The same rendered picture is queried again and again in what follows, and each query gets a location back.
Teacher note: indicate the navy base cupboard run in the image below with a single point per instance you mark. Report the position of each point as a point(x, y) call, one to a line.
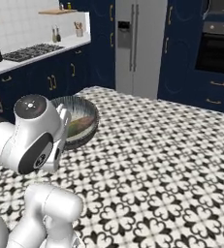
point(36, 80)

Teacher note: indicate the grey utensil pot with tools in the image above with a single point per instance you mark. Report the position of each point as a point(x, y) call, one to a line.
point(79, 30)

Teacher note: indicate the tall navy cupboard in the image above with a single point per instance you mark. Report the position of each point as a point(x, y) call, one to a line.
point(100, 38)

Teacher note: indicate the wooden wall shelf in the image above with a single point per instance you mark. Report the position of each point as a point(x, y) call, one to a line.
point(57, 11)

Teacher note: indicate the dark grey bowl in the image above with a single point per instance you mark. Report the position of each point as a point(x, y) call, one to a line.
point(86, 111)

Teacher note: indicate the black built-in oven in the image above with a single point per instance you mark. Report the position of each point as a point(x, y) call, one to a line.
point(217, 48)

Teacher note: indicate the black built-in upper appliance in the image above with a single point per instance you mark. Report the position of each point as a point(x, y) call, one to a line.
point(221, 6)

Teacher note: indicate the black gas hob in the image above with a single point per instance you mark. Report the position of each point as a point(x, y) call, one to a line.
point(31, 52)

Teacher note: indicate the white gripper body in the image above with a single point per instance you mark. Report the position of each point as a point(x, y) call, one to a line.
point(65, 129)

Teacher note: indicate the navy oven cupboard stack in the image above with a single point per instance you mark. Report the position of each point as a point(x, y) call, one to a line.
point(178, 48)

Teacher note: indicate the small green jar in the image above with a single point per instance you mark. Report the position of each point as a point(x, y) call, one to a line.
point(69, 6)

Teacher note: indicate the small dark jar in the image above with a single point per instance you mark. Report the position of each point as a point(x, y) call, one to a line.
point(60, 6)

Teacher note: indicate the grey double-door fridge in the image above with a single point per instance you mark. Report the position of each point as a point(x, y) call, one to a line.
point(145, 48)

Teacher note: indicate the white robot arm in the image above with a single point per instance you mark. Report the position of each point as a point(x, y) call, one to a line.
point(36, 145)

